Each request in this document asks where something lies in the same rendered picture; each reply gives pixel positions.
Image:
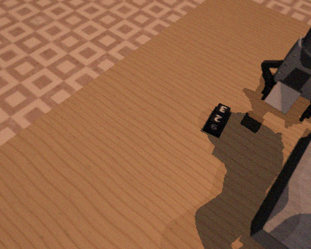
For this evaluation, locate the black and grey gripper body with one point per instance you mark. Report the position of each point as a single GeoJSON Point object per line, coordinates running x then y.
{"type": "Point", "coordinates": [297, 57]}

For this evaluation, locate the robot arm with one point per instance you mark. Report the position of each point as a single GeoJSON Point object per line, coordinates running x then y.
{"type": "Point", "coordinates": [285, 93]}

